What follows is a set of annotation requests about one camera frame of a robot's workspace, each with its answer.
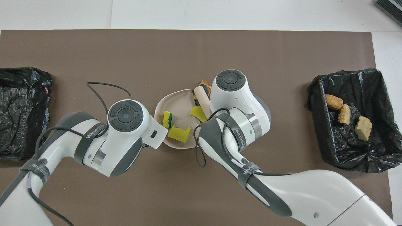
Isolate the beige plastic dustpan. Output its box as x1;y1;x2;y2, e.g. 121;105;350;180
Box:
155;89;204;149

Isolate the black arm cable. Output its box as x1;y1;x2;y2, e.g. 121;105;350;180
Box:
193;108;297;176
27;82;148;226

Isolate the pale yellow bread piece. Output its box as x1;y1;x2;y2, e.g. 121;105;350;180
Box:
355;116;373;141

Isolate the brown table mat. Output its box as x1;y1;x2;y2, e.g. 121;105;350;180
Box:
0;29;393;226

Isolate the ridged golden bread piece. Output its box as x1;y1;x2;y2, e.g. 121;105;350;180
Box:
338;104;351;124

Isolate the notched yellow sponge piece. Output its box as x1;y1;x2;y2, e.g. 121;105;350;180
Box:
167;125;191;143

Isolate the grey ribbed box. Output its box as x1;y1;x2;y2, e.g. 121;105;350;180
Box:
374;0;402;25

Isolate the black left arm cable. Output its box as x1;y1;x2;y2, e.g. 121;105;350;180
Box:
27;82;148;226

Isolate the bin lined with black bag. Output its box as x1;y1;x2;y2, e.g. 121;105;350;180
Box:
0;67;53;160
304;67;402;174

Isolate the beige brush with black bristles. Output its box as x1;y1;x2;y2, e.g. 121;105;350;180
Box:
193;85;211;115

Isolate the brown bread roll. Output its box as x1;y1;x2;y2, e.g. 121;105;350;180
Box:
325;94;344;110

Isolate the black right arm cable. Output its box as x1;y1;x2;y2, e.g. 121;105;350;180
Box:
193;108;297;176

